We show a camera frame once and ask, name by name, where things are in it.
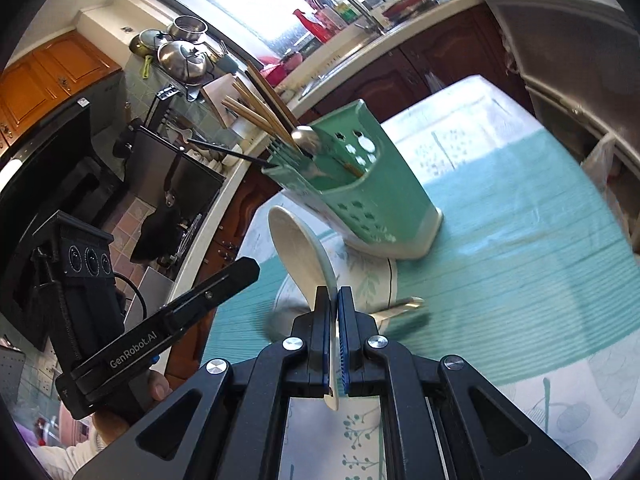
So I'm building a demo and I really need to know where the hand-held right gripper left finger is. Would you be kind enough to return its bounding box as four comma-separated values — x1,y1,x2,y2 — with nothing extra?
72,285,335,480

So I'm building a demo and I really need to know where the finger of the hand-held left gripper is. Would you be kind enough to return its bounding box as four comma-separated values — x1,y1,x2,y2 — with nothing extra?
167,256,262,335

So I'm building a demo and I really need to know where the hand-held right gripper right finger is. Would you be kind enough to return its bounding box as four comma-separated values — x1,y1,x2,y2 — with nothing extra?
337,286,591,480

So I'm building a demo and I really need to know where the large metal spoon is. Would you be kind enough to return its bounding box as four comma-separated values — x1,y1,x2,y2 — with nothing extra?
369,296,427,322

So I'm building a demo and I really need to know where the white ceramic spoon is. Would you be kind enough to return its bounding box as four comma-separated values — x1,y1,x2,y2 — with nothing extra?
267,205,346,413

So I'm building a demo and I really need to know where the black chopstick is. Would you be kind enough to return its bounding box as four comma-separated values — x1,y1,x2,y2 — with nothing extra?
192,140,273,167

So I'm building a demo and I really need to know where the metal fork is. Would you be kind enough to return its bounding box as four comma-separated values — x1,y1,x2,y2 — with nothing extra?
267,140,313,162

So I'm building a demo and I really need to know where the green plastic utensil holder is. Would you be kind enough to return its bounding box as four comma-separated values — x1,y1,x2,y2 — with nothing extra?
261,100,445,262

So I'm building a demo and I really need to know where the small metal spoon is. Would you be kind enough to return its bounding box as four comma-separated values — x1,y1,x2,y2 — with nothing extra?
291,126,321,158

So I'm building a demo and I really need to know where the bunch of wooden chopsticks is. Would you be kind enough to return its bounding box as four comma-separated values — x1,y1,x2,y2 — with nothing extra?
220,59,303,148

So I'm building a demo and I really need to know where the person's left forearm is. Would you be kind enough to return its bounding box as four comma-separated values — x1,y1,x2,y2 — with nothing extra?
30,437,108,480

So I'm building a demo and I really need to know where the person's left hand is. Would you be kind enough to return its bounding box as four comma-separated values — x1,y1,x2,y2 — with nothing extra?
91,371,172,445

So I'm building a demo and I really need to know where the black wok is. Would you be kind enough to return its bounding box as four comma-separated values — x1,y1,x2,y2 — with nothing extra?
135,200,188,266

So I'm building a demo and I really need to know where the black range hood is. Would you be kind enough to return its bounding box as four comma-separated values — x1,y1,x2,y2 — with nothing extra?
0,102,226,351

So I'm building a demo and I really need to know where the leaf printed tablecloth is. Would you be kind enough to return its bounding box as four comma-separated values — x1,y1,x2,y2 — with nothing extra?
200,74,640,480

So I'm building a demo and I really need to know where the wooden cutting board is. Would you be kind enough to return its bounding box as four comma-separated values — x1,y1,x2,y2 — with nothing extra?
200,72,251,128

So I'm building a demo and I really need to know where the pink basin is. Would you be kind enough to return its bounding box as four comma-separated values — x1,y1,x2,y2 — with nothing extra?
260,60,288,88

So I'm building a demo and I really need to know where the hanging steel wok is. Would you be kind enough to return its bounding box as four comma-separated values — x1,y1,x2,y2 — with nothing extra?
157,40,211,83

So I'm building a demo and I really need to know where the orange wooden cabinet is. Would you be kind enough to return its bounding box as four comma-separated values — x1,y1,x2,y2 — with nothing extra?
0,30,123,148

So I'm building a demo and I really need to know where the hanging steel pan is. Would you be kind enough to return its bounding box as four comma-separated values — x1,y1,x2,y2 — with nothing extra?
129,29,163,58

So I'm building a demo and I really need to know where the hanging steel pot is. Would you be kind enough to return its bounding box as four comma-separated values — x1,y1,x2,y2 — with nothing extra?
167,15,208,43

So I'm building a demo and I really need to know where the red spray bottle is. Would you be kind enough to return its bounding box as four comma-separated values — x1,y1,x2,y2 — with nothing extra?
292,7,333,45

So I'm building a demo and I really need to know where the window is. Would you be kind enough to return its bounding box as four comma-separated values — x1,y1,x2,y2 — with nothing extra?
165,0,401,56

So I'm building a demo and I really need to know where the pink soap bottle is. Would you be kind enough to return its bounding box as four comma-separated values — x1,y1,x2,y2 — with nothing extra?
320,5,351,31

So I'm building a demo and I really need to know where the steel faucet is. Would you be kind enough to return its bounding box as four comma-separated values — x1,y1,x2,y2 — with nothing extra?
310,0,386,36

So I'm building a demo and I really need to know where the white plastic bag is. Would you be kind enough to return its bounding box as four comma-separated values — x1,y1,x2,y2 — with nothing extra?
580,132,618,196

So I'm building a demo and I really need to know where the red pan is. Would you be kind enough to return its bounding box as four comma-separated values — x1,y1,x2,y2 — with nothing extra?
380,0,441,18

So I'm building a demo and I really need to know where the grey metal cabinet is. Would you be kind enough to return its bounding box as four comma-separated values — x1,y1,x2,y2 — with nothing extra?
485,0,640,161

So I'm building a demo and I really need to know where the black cable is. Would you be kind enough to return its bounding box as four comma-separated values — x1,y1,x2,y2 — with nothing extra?
112,272,149,321

